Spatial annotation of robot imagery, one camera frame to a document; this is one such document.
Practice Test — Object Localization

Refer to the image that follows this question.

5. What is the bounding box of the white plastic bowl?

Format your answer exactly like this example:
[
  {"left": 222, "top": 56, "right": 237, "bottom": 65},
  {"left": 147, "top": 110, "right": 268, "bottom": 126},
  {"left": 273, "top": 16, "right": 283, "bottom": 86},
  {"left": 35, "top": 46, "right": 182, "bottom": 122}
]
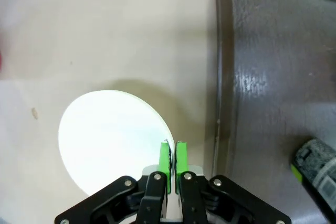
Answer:
[{"left": 58, "top": 90, "right": 175, "bottom": 196}]

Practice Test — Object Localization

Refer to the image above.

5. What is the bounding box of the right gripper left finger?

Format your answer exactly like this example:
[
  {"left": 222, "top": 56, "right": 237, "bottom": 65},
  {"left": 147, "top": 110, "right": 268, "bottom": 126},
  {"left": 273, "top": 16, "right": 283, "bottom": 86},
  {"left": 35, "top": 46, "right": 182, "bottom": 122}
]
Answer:
[{"left": 54, "top": 141, "right": 175, "bottom": 224}]

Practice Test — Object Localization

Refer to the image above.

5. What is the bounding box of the black Pepsi can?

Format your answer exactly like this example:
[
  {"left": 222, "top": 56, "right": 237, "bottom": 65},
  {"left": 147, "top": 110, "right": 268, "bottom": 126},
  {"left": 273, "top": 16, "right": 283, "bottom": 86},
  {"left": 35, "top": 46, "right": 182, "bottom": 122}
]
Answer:
[{"left": 290, "top": 137, "right": 336, "bottom": 210}]

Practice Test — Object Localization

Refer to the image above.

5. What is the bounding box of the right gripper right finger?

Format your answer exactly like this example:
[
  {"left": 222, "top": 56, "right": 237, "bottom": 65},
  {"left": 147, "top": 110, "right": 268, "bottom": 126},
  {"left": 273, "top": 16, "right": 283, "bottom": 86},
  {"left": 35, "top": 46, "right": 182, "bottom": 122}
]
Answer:
[{"left": 174, "top": 141, "right": 292, "bottom": 224}]

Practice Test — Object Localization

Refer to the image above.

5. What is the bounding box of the brown plastic tray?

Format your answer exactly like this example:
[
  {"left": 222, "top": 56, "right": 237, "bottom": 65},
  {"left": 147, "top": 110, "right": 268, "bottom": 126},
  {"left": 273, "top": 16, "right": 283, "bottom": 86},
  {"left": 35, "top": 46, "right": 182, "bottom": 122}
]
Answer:
[{"left": 213, "top": 0, "right": 336, "bottom": 224}]

